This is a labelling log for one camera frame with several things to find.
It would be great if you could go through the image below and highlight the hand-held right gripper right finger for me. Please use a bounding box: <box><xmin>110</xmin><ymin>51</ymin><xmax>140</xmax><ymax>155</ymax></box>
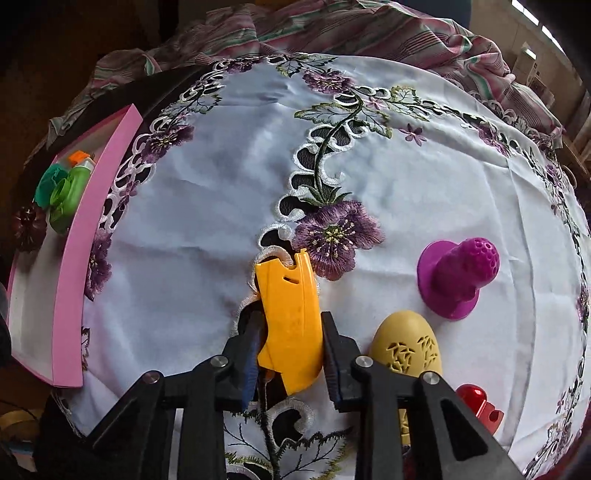
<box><xmin>322</xmin><ymin>313</ymin><xmax>525</xmax><ymax>480</ymax></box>

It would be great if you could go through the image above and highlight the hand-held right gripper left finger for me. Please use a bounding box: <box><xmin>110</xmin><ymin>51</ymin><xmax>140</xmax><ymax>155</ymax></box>
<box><xmin>88</xmin><ymin>316</ymin><xmax>262</xmax><ymax>480</ymax></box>

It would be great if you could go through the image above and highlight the yellow-orange plastic clip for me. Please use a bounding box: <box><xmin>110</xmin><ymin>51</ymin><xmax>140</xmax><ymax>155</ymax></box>
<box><xmin>255</xmin><ymin>248</ymin><xmax>321</xmax><ymax>395</ymax></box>

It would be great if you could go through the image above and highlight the yellow carved plastic egg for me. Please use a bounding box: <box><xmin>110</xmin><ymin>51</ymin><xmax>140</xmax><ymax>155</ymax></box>
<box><xmin>372</xmin><ymin>311</ymin><xmax>443</xmax><ymax>446</ymax></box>

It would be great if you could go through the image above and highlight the red puzzle-shaped plastic piece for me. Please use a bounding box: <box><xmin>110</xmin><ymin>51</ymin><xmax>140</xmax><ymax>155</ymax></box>
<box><xmin>456</xmin><ymin>384</ymin><xmax>505</xmax><ymax>435</ymax></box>

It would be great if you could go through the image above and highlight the magenta flanged plastic piece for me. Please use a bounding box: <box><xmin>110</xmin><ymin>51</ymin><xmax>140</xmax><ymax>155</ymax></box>
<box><xmin>417</xmin><ymin>237</ymin><xmax>501</xmax><ymax>321</ymax></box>

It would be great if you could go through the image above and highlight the pink cardboard box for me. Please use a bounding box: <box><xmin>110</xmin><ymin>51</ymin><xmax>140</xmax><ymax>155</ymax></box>
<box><xmin>7</xmin><ymin>104</ymin><xmax>145</xmax><ymax>388</ymax></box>

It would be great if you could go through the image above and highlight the light green round plastic piece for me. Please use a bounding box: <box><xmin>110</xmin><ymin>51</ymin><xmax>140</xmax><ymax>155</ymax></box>
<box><xmin>49</xmin><ymin>161</ymin><xmax>95</xmax><ymax>234</ymax></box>

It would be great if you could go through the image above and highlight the brown flower-shaped plastic piece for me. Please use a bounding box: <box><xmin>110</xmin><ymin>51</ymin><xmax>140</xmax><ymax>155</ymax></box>
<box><xmin>11</xmin><ymin>203</ymin><xmax>48</xmax><ymax>252</ymax></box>

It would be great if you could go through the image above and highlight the teal flanged plastic cylinder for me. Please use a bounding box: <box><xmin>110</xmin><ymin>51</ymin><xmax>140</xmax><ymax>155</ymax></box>
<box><xmin>34</xmin><ymin>165</ymin><xmax>65</xmax><ymax>208</ymax></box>

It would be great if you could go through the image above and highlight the white embroidered floral tablecloth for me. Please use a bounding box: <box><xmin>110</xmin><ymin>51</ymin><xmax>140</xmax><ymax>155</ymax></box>
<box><xmin>46</xmin><ymin>53</ymin><xmax>591</xmax><ymax>480</ymax></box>

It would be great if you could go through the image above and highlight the wooden bedside table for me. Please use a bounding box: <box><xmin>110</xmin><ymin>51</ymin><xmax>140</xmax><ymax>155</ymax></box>
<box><xmin>556</xmin><ymin>134</ymin><xmax>591</xmax><ymax>185</ymax></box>

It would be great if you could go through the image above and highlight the striped pink green blanket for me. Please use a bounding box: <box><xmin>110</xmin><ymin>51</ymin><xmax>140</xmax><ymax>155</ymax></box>
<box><xmin>23</xmin><ymin>0</ymin><xmax>566</xmax><ymax>158</ymax></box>

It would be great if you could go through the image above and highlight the pink patterned small box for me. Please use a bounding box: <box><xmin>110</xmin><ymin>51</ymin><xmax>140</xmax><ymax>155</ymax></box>
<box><xmin>526</xmin><ymin>69</ymin><xmax>555</xmax><ymax>104</ymax></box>

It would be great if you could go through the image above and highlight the white carton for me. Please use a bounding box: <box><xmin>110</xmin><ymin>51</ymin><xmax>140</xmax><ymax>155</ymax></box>
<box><xmin>510</xmin><ymin>41</ymin><xmax>539</xmax><ymax>86</ymax></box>

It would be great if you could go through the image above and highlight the window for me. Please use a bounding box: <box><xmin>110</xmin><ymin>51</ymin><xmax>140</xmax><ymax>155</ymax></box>
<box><xmin>512</xmin><ymin>0</ymin><xmax>571</xmax><ymax>54</ymax></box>

